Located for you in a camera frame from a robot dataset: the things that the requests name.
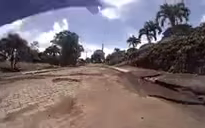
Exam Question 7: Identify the round distant tree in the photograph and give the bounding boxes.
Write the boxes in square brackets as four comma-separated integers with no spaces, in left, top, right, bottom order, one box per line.
[90,49,106,64]

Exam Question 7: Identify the low green bushes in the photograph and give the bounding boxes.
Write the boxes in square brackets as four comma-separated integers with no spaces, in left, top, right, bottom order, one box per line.
[105,47,128,66]

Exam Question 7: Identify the brown dirt road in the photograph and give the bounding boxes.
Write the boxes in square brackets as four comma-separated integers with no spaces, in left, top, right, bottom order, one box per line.
[0,63,205,128]

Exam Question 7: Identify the large green leafy tree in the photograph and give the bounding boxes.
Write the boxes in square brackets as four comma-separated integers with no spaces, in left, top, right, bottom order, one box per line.
[50,30,85,67]

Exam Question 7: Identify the small palm tree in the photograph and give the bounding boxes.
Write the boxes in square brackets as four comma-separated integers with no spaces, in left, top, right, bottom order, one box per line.
[126,35,142,49]

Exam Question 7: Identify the medium palm tree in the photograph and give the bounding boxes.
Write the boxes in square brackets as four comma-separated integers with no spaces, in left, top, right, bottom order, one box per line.
[138,20,163,44]

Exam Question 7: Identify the overgrown green embankment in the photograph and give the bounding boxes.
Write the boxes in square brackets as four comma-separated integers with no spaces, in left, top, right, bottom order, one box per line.
[118,16,205,76]

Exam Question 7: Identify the tall palm tree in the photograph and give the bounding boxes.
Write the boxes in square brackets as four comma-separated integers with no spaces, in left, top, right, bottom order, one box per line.
[155,2,192,28]

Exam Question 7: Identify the thin bare tree trunk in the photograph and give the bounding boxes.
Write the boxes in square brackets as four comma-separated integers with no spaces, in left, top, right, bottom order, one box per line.
[9,48,19,71]

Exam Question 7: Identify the dark bushy tree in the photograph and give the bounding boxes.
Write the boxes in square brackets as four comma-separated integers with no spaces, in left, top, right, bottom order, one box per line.
[0,32,41,64]

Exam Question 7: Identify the dry grass verge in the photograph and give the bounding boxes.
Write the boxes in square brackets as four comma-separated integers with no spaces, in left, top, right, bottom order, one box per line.
[0,60,59,76]

